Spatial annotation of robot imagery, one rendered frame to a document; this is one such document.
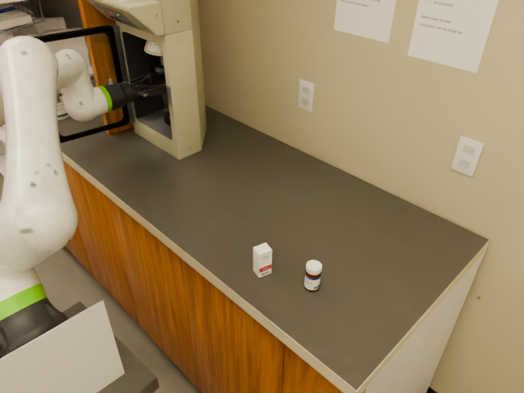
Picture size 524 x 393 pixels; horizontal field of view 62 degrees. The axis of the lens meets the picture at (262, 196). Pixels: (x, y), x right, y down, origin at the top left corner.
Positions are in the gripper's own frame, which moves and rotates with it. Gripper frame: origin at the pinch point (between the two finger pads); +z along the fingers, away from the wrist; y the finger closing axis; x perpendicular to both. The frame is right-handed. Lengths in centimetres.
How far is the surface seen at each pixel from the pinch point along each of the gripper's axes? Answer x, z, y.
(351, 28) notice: -24, 34, -58
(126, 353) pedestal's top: 26, -68, -77
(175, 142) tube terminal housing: 18.1, -8.6, -14.3
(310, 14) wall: -26, 35, -40
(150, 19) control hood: -27.3, -13.2, -15.3
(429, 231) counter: 26, 22, -104
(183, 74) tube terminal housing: -7.1, -2.9, -15.3
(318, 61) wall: -10, 35, -45
